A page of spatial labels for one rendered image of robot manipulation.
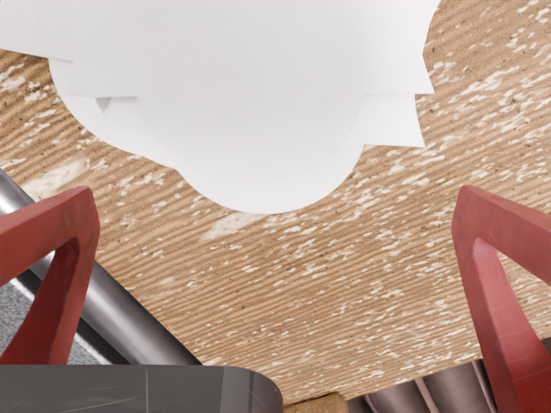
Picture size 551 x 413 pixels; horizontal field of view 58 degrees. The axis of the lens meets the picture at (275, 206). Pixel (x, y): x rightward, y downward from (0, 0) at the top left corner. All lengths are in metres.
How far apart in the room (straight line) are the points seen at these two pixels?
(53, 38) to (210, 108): 0.06
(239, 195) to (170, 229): 0.08
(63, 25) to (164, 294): 0.17
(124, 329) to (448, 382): 0.25
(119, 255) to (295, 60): 0.17
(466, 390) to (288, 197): 0.29
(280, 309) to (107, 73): 0.19
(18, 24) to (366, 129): 0.14
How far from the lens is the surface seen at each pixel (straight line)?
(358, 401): 0.47
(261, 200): 0.21
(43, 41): 0.21
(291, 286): 0.31
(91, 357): 0.41
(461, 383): 0.45
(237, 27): 0.17
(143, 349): 0.39
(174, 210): 0.27
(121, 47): 0.17
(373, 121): 0.19
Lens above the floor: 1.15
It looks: 54 degrees down
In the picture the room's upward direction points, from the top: 178 degrees clockwise
